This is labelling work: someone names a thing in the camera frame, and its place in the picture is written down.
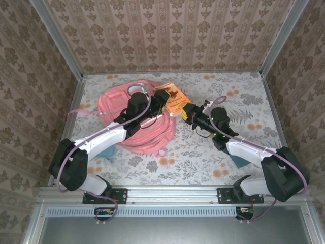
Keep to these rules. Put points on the aluminium front frame rail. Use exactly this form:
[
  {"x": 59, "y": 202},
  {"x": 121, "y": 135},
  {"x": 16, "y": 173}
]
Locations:
[{"x": 172, "y": 194}]

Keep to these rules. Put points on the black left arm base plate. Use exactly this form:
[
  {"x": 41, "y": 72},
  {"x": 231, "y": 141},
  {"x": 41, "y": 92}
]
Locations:
[{"x": 122, "y": 195}]

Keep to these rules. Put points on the aluminium side frame rail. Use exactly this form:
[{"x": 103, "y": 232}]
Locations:
[
  {"x": 271, "y": 101},
  {"x": 75, "y": 96}
]

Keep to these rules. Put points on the pink backpack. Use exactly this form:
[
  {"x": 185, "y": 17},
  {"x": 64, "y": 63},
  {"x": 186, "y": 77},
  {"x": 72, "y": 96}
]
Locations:
[{"x": 114, "y": 101}]

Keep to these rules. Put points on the floral tablecloth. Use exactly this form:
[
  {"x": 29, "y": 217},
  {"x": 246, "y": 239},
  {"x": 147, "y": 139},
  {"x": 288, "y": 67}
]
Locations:
[{"x": 177, "y": 165}]

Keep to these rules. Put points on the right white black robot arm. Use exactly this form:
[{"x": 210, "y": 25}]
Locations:
[{"x": 248, "y": 151}]

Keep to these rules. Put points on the aluminium back frame rail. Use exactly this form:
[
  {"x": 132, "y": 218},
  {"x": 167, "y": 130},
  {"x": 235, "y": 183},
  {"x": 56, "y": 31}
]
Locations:
[{"x": 228, "y": 71}]

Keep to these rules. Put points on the grey metal panel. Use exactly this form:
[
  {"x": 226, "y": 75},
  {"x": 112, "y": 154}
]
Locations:
[{"x": 172, "y": 231}]

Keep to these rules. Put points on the light blue pencil case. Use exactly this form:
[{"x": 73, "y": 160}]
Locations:
[{"x": 108, "y": 153}]

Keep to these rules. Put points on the black wiring port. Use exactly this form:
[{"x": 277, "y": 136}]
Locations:
[
  {"x": 245, "y": 212},
  {"x": 101, "y": 213}
]

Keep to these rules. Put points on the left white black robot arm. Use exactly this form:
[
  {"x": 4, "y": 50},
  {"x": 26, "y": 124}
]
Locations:
[{"x": 106, "y": 138}]

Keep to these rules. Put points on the aluminium frame post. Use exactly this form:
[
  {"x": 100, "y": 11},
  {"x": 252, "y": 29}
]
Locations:
[
  {"x": 282, "y": 38},
  {"x": 58, "y": 38}
]

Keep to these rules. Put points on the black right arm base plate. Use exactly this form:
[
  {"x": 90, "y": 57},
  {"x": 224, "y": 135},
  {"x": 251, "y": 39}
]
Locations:
[{"x": 223, "y": 195}]

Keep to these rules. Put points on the teal snap pouch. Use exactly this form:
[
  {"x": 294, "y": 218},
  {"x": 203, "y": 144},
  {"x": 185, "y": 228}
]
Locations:
[{"x": 240, "y": 162}]

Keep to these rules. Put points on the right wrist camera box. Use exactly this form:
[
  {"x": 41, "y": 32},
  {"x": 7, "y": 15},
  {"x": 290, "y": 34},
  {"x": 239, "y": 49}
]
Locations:
[{"x": 208, "y": 103}]

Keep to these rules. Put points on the orange paperback book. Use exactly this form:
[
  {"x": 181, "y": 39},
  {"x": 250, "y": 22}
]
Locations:
[{"x": 175, "y": 100}]

